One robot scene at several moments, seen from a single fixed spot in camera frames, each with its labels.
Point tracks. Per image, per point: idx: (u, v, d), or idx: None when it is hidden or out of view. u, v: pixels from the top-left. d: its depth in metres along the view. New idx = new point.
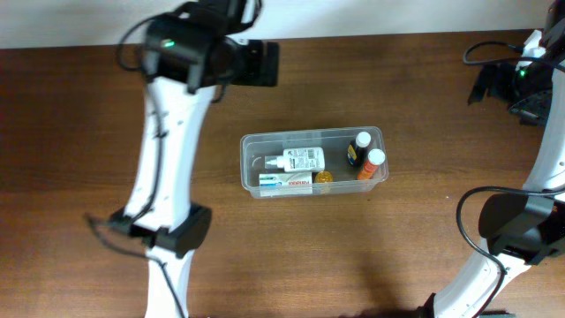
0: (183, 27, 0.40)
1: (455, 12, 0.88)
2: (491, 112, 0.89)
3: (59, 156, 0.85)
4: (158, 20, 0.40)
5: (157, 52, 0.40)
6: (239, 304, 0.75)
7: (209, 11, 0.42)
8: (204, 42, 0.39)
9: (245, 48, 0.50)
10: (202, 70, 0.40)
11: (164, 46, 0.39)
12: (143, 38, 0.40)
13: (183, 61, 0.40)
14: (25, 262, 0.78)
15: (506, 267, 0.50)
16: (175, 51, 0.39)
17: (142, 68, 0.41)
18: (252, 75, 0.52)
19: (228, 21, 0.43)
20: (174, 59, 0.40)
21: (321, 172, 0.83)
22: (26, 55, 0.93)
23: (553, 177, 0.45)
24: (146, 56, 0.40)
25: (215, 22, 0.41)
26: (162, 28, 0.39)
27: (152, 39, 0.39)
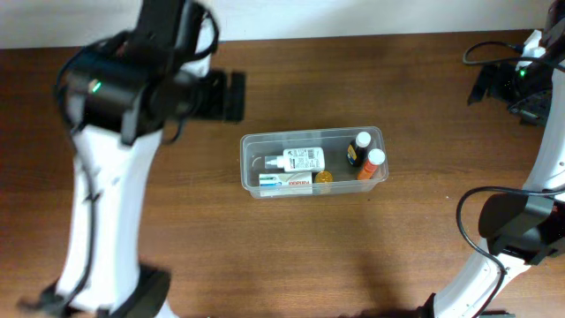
0: (114, 64, 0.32)
1: (454, 11, 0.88)
2: (492, 112, 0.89)
3: (64, 156, 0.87)
4: (85, 56, 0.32)
5: (84, 95, 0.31)
6: (239, 303, 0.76)
7: (149, 41, 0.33)
8: (136, 82, 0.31)
9: (205, 79, 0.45)
10: (140, 115, 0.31)
11: (90, 89, 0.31)
12: (66, 78, 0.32)
13: (113, 106, 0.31)
14: (27, 261, 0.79)
15: (506, 267, 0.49)
16: (107, 92, 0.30)
17: (67, 115, 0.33)
18: (215, 109, 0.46)
19: (174, 52, 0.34)
20: (101, 104, 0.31)
21: (321, 172, 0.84)
22: (32, 57, 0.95)
23: (552, 177, 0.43)
24: (71, 100, 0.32)
25: (156, 55, 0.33)
26: (90, 67, 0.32)
27: (77, 78, 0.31)
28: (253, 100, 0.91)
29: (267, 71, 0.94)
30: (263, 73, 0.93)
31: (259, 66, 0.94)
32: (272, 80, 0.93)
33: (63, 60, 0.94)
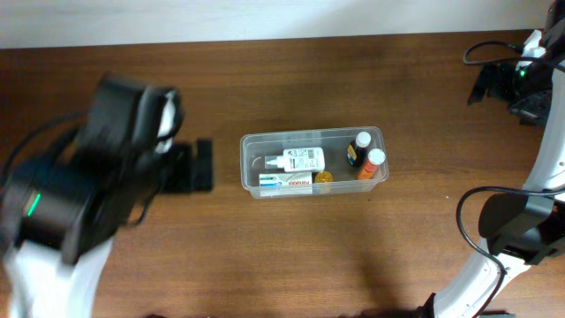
0: (62, 179, 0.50)
1: (454, 11, 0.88)
2: (491, 112, 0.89)
3: None
4: (23, 170, 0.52)
5: (21, 220, 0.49)
6: (239, 303, 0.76)
7: (97, 145, 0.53)
8: (82, 200, 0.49)
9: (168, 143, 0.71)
10: (82, 220, 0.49)
11: (26, 210, 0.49)
12: (9, 192, 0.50)
13: (54, 223, 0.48)
14: None
15: (506, 267, 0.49)
16: (53, 215, 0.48)
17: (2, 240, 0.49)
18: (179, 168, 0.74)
19: (116, 153, 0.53)
20: (38, 223, 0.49)
21: (321, 172, 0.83)
22: (33, 58, 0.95)
23: (553, 177, 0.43)
24: (7, 225, 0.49)
25: (96, 169, 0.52)
26: (34, 188, 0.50)
27: (12, 196, 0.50)
28: (253, 101, 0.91)
29: (267, 71, 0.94)
30: (262, 73, 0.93)
31: (259, 67, 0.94)
32: (271, 80, 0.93)
33: (64, 61, 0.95)
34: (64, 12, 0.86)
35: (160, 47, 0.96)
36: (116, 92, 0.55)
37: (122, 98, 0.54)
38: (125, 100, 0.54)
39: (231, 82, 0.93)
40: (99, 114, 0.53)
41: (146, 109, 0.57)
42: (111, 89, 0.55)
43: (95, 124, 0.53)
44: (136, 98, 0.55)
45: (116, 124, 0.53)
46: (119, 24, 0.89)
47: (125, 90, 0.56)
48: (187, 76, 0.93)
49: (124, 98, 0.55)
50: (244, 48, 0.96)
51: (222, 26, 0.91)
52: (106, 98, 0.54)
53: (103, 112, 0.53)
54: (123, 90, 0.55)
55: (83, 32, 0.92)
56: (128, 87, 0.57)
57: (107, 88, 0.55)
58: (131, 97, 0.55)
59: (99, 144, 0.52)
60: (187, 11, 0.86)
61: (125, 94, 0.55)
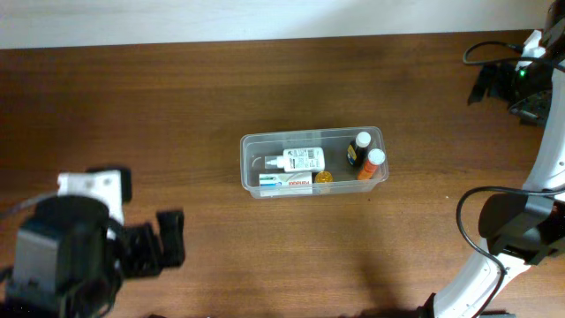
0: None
1: (454, 11, 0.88)
2: (491, 112, 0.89)
3: (64, 157, 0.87)
4: None
5: None
6: (239, 303, 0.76)
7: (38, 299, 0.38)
8: None
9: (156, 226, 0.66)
10: None
11: None
12: None
13: None
14: None
15: (506, 267, 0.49)
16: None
17: None
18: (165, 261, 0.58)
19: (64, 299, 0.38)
20: None
21: (321, 172, 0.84)
22: (33, 58, 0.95)
23: (553, 176, 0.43)
24: None
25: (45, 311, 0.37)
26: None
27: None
28: (253, 101, 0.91)
29: (267, 71, 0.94)
30: (262, 74, 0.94)
31: (259, 67, 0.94)
32: (271, 80, 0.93)
33: (64, 61, 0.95)
34: (65, 12, 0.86)
35: (160, 47, 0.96)
36: (55, 217, 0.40)
37: (51, 242, 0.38)
38: (54, 235, 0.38)
39: (231, 82, 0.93)
40: (28, 254, 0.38)
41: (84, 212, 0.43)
42: (33, 232, 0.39)
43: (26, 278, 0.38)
44: (98, 217, 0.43)
45: (56, 268, 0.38)
46: (119, 24, 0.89)
47: (52, 230, 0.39)
48: (187, 77, 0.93)
49: (60, 224, 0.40)
50: (244, 48, 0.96)
51: (222, 26, 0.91)
52: (34, 237, 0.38)
53: (34, 254, 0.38)
54: (58, 219, 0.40)
55: (83, 32, 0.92)
56: (71, 208, 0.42)
57: (46, 209, 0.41)
58: (64, 230, 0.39)
59: (39, 295, 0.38)
60: (187, 11, 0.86)
61: (64, 216, 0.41)
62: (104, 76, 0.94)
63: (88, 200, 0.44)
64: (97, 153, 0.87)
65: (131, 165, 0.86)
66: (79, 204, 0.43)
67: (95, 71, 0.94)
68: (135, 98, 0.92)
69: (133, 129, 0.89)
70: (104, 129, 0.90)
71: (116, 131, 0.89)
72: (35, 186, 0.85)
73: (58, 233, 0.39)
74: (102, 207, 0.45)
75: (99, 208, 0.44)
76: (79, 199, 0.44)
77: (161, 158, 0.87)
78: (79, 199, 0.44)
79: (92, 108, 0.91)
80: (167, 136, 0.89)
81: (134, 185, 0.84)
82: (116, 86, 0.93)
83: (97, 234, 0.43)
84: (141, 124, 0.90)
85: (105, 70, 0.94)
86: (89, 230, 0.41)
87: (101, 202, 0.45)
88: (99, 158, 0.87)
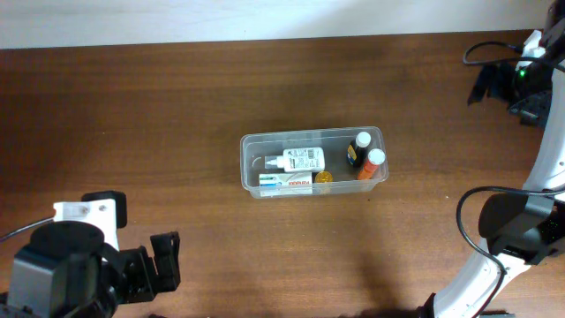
0: None
1: (453, 11, 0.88)
2: (491, 112, 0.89)
3: (64, 157, 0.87)
4: None
5: None
6: (239, 303, 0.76)
7: None
8: None
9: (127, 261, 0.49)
10: None
11: None
12: None
13: None
14: None
15: (506, 267, 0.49)
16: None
17: None
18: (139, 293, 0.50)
19: None
20: None
21: (321, 172, 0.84)
22: (33, 58, 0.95)
23: (553, 176, 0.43)
24: None
25: None
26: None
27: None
28: (253, 101, 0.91)
29: (267, 71, 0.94)
30: (263, 74, 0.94)
31: (259, 67, 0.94)
32: (272, 80, 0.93)
33: (64, 61, 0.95)
34: (65, 12, 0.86)
35: (160, 47, 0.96)
36: (49, 246, 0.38)
37: (44, 276, 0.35)
38: (47, 267, 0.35)
39: (231, 82, 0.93)
40: (22, 282, 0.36)
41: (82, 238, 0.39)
42: (26, 262, 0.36)
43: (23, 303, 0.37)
44: (97, 244, 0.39)
45: (49, 299, 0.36)
46: (119, 23, 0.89)
47: (45, 261, 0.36)
48: (187, 77, 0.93)
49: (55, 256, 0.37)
50: (244, 48, 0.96)
51: (222, 26, 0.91)
52: (28, 267, 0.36)
53: (29, 283, 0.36)
54: (52, 250, 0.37)
55: (83, 32, 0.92)
56: (70, 237, 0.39)
57: (41, 235, 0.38)
58: (57, 264, 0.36)
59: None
60: (187, 11, 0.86)
61: (59, 246, 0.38)
62: (104, 76, 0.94)
63: (87, 227, 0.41)
64: (97, 153, 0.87)
65: (131, 165, 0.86)
66: (74, 233, 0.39)
67: (95, 71, 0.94)
68: (135, 98, 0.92)
69: (132, 129, 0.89)
70: (104, 129, 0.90)
71: (116, 131, 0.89)
72: (35, 187, 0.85)
73: (52, 267, 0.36)
74: (100, 233, 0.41)
75: (98, 238, 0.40)
76: (77, 227, 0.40)
77: (161, 158, 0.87)
78: (77, 225, 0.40)
79: (93, 108, 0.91)
80: (168, 136, 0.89)
81: (134, 185, 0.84)
82: (116, 87, 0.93)
83: (97, 263, 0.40)
84: (141, 124, 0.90)
85: (105, 70, 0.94)
86: (85, 261, 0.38)
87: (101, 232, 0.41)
88: (100, 157, 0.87)
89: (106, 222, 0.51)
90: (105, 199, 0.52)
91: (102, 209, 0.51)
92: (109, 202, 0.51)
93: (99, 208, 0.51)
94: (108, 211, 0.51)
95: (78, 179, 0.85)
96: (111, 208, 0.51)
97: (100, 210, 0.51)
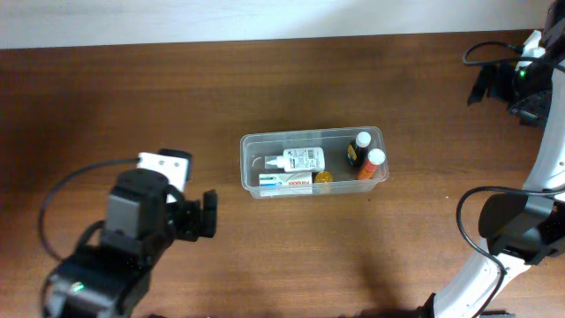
0: (101, 268, 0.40)
1: (453, 11, 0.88)
2: (491, 113, 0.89)
3: (64, 157, 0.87)
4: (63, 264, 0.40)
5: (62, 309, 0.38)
6: (239, 303, 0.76)
7: (123, 245, 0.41)
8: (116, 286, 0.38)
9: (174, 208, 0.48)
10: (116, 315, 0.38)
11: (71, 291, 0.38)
12: (49, 281, 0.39)
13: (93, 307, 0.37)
14: (25, 261, 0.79)
15: (506, 267, 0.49)
16: (89, 298, 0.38)
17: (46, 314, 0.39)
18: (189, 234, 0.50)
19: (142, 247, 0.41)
20: (81, 306, 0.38)
21: (321, 172, 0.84)
22: (32, 58, 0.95)
23: (552, 177, 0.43)
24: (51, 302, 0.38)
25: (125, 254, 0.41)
26: (75, 270, 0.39)
27: (60, 283, 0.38)
28: (253, 101, 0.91)
29: (266, 71, 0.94)
30: (262, 74, 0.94)
31: (259, 67, 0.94)
32: (271, 80, 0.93)
33: (63, 61, 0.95)
34: (64, 11, 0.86)
35: (160, 47, 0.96)
36: (134, 185, 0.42)
37: (133, 204, 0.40)
38: (134, 198, 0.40)
39: (231, 82, 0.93)
40: (116, 212, 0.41)
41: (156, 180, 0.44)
42: (121, 196, 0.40)
43: (114, 228, 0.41)
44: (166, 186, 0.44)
45: (139, 224, 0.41)
46: (119, 23, 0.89)
47: (129, 193, 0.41)
48: (187, 77, 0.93)
49: (138, 192, 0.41)
50: (244, 48, 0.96)
51: (222, 26, 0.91)
52: (121, 200, 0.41)
53: (122, 215, 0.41)
54: (135, 189, 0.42)
55: (83, 32, 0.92)
56: (145, 180, 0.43)
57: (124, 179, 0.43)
58: (140, 196, 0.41)
59: (123, 246, 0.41)
60: (187, 11, 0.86)
61: (138, 187, 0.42)
62: (104, 76, 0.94)
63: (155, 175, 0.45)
64: (97, 152, 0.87)
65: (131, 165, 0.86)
66: (147, 177, 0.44)
67: (95, 71, 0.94)
68: (135, 98, 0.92)
69: (132, 129, 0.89)
70: (104, 129, 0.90)
71: (116, 131, 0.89)
72: (34, 187, 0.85)
73: (137, 198, 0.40)
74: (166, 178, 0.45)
75: (163, 181, 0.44)
76: (145, 174, 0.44)
77: None
78: (146, 171, 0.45)
79: (93, 108, 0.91)
80: (168, 136, 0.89)
81: None
82: (116, 86, 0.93)
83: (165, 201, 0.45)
84: (141, 124, 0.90)
85: (105, 70, 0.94)
86: (163, 197, 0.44)
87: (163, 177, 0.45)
88: (99, 157, 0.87)
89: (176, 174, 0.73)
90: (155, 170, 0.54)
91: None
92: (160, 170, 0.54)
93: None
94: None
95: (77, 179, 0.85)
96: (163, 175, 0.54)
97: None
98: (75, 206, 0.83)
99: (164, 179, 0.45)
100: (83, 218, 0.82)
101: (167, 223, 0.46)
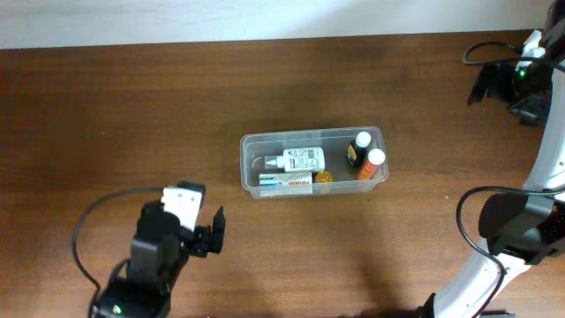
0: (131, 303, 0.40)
1: (453, 11, 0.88)
2: (491, 113, 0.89)
3: (64, 157, 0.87)
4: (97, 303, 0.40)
5: None
6: (239, 303, 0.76)
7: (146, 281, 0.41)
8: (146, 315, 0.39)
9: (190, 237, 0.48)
10: None
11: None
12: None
13: None
14: (25, 261, 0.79)
15: (506, 267, 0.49)
16: None
17: None
18: (199, 252, 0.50)
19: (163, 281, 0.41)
20: None
21: (321, 172, 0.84)
22: (32, 58, 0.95)
23: (552, 177, 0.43)
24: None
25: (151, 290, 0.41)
26: (111, 304, 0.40)
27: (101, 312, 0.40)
28: (253, 101, 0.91)
29: (266, 71, 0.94)
30: (262, 74, 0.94)
31: (259, 67, 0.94)
32: (271, 80, 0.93)
33: (63, 61, 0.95)
34: (64, 12, 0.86)
35: (160, 47, 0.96)
36: (150, 229, 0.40)
37: (154, 249, 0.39)
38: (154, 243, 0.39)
39: (231, 82, 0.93)
40: (138, 257, 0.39)
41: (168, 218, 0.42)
42: (141, 242, 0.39)
43: (135, 269, 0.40)
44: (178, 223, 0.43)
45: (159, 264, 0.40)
46: (119, 23, 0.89)
47: (147, 238, 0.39)
48: (187, 77, 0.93)
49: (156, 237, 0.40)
50: (244, 48, 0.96)
51: (222, 26, 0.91)
52: (141, 247, 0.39)
53: (143, 261, 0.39)
54: (153, 232, 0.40)
55: (83, 32, 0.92)
56: (160, 224, 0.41)
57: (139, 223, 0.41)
58: (160, 241, 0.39)
59: (147, 280, 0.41)
60: (188, 11, 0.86)
61: (154, 231, 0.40)
62: (104, 76, 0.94)
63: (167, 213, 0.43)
64: (97, 152, 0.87)
65: (131, 165, 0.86)
66: (161, 220, 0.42)
67: (95, 71, 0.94)
68: (135, 98, 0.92)
69: (132, 129, 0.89)
70: (104, 129, 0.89)
71: (116, 131, 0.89)
72: (34, 187, 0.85)
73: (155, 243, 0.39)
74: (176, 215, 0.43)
75: (177, 224, 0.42)
76: (160, 217, 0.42)
77: (161, 158, 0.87)
78: (160, 214, 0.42)
79: (93, 108, 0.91)
80: (168, 136, 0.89)
81: (134, 185, 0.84)
82: (116, 86, 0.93)
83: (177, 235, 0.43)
84: (141, 125, 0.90)
85: (105, 70, 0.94)
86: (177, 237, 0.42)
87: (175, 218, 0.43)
88: (99, 157, 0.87)
89: (186, 212, 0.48)
90: (194, 191, 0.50)
91: (180, 197, 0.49)
92: (198, 194, 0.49)
93: (188, 199, 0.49)
94: (194, 204, 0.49)
95: (77, 179, 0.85)
96: (199, 200, 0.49)
97: (177, 198, 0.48)
98: (76, 206, 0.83)
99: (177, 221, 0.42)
100: (83, 218, 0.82)
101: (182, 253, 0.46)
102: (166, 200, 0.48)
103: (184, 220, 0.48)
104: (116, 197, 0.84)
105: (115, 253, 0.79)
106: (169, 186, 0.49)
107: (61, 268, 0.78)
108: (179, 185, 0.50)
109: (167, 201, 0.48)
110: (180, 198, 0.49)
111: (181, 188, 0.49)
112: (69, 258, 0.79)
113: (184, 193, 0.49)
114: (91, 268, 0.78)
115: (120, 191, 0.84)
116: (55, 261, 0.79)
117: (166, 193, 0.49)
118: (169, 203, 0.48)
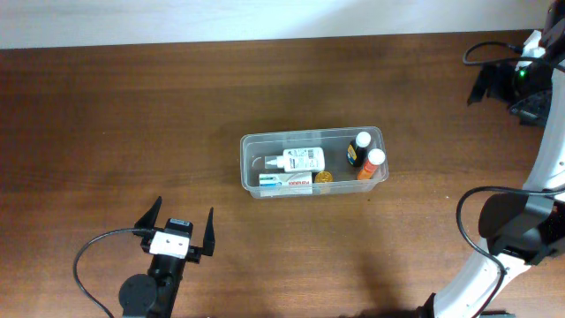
0: None
1: (453, 11, 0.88)
2: (491, 112, 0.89)
3: (63, 157, 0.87)
4: None
5: None
6: (239, 303, 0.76)
7: None
8: None
9: (184, 259, 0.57)
10: None
11: None
12: None
13: None
14: (24, 262, 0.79)
15: (506, 267, 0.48)
16: None
17: None
18: (194, 261, 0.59)
19: None
20: None
21: (321, 172, 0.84)
22: (31, 58, 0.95)
23: (552, 177, 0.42)
24: None
25: None
26: None
27: None
28: (253, 101, 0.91)
29: (267, 71, 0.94)
30: (263, 74, 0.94)
31: (259, 67, 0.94)
32: (272, 81, 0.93)
33: (62, 61, 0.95)
34: (63, 12, 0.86)
35: (161, 47, 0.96)
36: (131, 302, 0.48)
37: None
38: None
39: (232, 82, 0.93)
40: None
41: (146, 284, 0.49)
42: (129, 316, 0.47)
43: None
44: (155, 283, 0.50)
45: None
46: (117, 23, 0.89)
47: (132, 312, 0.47)
48: (187, 77, 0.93)
49: (139, 307, 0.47)
50: (244, 48, 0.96)
51: (222, 26, 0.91)
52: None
53: None
54: (135, 306, 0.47)
55: (82, 32, 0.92)
56: (138, 295, 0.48)
57: (124, 301, 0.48)
58: (142, 310, 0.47)
59: None
60: (187, 11, 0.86)
61: (137, 303, 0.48)
62: (104, 76, 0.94)
63: (141, 277, 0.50)
64: (96, 152, 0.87)
65: (131, 165, 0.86)
66: (138, 288, 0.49)
67: (96, 71, 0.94)
68: (135, 99, 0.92)
69: (131, 128, 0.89)
70: (103, 129, 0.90)
71: (116, 131, 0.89)
72: (33, 186, 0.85)
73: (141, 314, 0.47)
74: (152, 278, 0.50)
75: (152, 288, 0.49)
76: (135, 284, 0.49)
77: (161, 158, 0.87)
78: (137, 281, 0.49)
79: (92, 108, 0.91)
80: (168, 136, 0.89)
81: (134, 185, 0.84)
82: (115, 86, 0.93)
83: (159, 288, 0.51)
84: (142, 124, 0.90)
85: (104, 69, 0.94)
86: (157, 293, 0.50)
87: (150, 281, 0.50)
88: (99, 158, 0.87)
89: (170, 254, 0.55)
90: (182, 236, 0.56)
91: (169, 243, 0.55)
92: (185, 239, 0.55)
93: (177, 245, 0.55)
94: (182, 248, 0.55)
95: (75, 178, 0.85)
96: (185, 246, 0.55)
97: (166, 244, 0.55)
98: (74, 206, 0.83)
99: (152, 284, 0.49)
100: (82, 217, 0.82)
101: (169, 291, 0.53)
102: (154, 248, 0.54)
103: (174, 256, 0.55)
104: (114, 197, 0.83)
105: (114, 253, 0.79)
106: (159, 232, 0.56)
107: (61, 268, 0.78)
108: (167, 230, 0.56)
109: (155, 248, 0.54)
110: (168, 244, 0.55)
111: (168, 235, 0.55)
112: (68, 258, 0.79)
113: (171, 238, 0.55)
114: (90, 268, 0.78)
115: (119, 190, 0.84)
116: (55, 261, 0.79)
117: (154, 238, 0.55)
118: (157, 249, 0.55)
